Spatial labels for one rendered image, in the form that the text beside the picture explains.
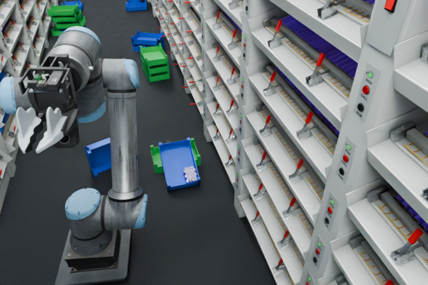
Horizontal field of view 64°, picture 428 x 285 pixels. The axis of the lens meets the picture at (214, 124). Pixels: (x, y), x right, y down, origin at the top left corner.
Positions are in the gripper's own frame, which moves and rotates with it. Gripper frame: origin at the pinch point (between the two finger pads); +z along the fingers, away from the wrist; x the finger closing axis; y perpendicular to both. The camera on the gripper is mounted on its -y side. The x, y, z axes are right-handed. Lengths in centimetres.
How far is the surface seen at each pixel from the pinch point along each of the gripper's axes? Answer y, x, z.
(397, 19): 18, 60, -12
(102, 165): -124, -26, -126
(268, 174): -65, 61, -57
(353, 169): -17, 63, -11
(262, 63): -24, 57, -79
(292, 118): -27, 61, -46
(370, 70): 7, 61, -15
